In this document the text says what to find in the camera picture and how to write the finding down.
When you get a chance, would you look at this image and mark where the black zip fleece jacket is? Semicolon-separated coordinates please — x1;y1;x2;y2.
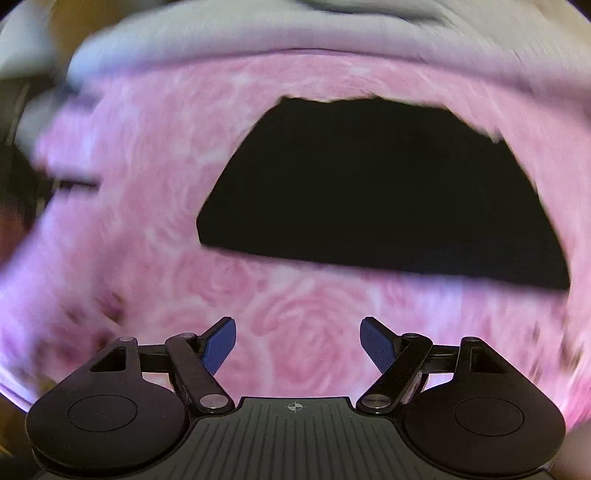
197;97;570;291

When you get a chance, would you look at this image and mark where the pink rose bed blanket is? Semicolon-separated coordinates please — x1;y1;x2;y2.
1;53;590;425

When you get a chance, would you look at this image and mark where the white ribbed rolled quilt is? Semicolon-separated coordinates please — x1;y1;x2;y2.
66;0;591;121

